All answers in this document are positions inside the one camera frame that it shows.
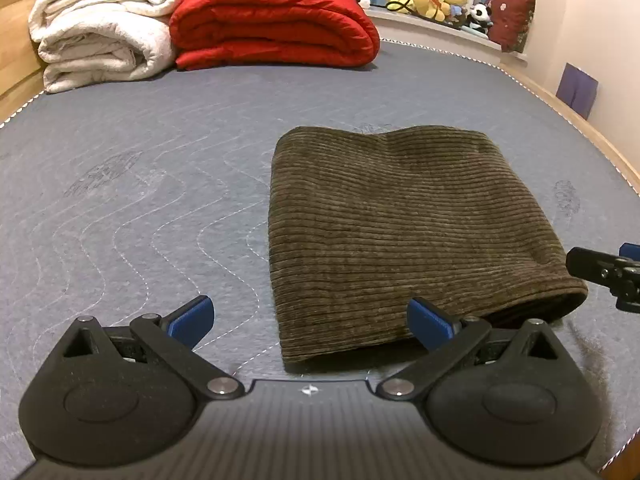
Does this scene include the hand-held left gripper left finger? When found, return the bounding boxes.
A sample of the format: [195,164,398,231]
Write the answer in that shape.
[55,295,246,402]

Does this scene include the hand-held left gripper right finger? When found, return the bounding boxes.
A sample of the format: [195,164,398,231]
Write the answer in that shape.
[376,297,566,402]

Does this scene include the olive corduroy pants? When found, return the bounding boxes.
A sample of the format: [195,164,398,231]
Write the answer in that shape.
[269,125,589,373]

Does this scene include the grey quilted mattress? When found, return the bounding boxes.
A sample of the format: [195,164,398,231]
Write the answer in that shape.
[0,37,640,480]

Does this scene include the purple paper sheet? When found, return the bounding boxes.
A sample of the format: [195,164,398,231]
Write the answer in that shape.
[556,62,599,120]

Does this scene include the dark red cushion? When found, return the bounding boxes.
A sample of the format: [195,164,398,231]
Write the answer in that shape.
[487,0,537,53]

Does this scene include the panda plush toy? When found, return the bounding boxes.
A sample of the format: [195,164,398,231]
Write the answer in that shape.
[467,2,493,36]

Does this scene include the white window sill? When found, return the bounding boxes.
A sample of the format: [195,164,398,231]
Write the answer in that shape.
[365,7,528,63]

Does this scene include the red folded quilt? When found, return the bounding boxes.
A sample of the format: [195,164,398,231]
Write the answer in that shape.
[169,0,381,71]

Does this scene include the wooden headboard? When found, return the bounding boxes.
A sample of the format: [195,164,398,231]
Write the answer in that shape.
[0,0,56,128]

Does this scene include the wooden bed frame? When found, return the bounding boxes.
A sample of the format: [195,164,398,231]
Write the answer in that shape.
[500,55,640,480]

